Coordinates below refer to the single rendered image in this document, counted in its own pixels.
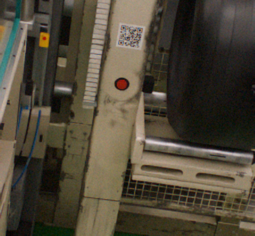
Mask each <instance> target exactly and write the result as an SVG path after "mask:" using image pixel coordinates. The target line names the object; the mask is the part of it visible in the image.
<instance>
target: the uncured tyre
mask: <svg viewBox="0 0 255 236"><path fill-rule="evenodd" d="M254 82H255V0H179V3H178V8H177V12H176V18H175V23H174V27H173V31H172V37H171V45H170V54H169V59H168V71H167V117H168V122H169V124H170V126H171V127H172V128H173V129H174V130H175V132H176V133H177V134H178V135H179V136H180V137H181V138H183V139H185V140H188V141H190V142H195V143H202V144H207V145H212V146H221V147H230V148H238V149H242V150H248V149H250V148H255V96H253V94H252V92H251V88H252V85H254ZM200 136H203V137H200ZM204 137H207V138H204ZM213 138H216V139H213ZM217 139H220V140H217Z"/></svg>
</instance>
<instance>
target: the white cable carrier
mask: <svg viewBox="0 0 255 236"><path fill-rule="evenodd" d="M109 7H110V0H98V1H97V8H96V17H95V22H94V29H93V36H92V44H91V51H90V56H89V63H88V71H87V77H86V83H85V90H84V98H83V102H91V103H97V100H98V98H96V90H97V82H98V77H99V71H100V64H101V57H102V50H103V47H104V40H107V38H108V34H106V24H107V21H108V14H109ZM83 108H87V109H93V108H94V106H86V105H83Z"/></svg>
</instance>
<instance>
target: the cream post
mask: <svg viewBox="0 0 255 236"><path fill-rule="evenodd" d="M159 1H160V0H112V5H111V9H110V17H109V24H108V31H107V34H108V38H107V40H106V43H105V49H104V57H103V61H102V68H101V75H100V82H99V86H98V100H97V107H95V111H94V118H93V121H92V128H91V135H90V140H89V146H88V153H87V160H86V165H85V171H84V179H83V183H82V187H81V193H80V201H79V209H78V214H77V220H76V223H75V230H74V235H73V236H113V235H114V230H115V226H116V220H117V215H118V209H119V205H120V199H121V194H122V188H123V184H124V179H125V172H126V167H127V163H128V158H129V152H130V149H131V139H132V135H133V130H134V124H135V119H136V117H137V114H138V108H139V103H140V99H141V94H142V88H143V82H144V79H145V73H146V68H147V61H148V56H149V52H150V47H151V41H152V37H153V32H154V29H155V23H156V19H157V13H158V7H159ZM120 23H124V24H131V25H136V26H143V27H145V32H144V36H143V42H142V48H141V50H139V49H131V48H124V47H116V42H117V35H118V28H119V25H120ZM118 80H125V81H126V87H125V88H123V89H120V88H118V87H117V81H118Z"/></svg>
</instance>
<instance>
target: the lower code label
mask: <svg viewBox="0 0 255 236"><path fill-rule="evenodd" d="M144 32H145V27H143V26H136V25H131V24H124V23H120V25H119V28H118V35H117V42H116V47H124V48H131V49H139V50H141V48H142V42H143V36H144Z"/></svg>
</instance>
